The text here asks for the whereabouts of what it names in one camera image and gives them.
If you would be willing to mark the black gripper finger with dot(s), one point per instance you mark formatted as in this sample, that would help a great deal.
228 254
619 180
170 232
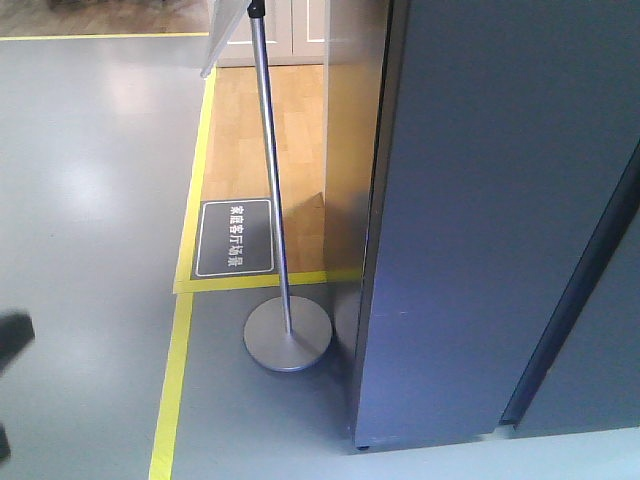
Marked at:
17 332

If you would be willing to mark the white fridge door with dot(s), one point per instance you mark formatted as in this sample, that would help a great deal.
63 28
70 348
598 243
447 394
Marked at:
513 123

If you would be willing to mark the grey floor label sticker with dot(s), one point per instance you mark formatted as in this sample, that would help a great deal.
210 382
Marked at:
234 238

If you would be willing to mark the silver sign stand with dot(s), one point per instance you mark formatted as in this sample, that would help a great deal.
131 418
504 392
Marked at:
288 333

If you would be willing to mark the dark grey fridge body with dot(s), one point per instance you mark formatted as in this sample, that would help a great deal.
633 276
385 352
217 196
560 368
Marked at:
584 373

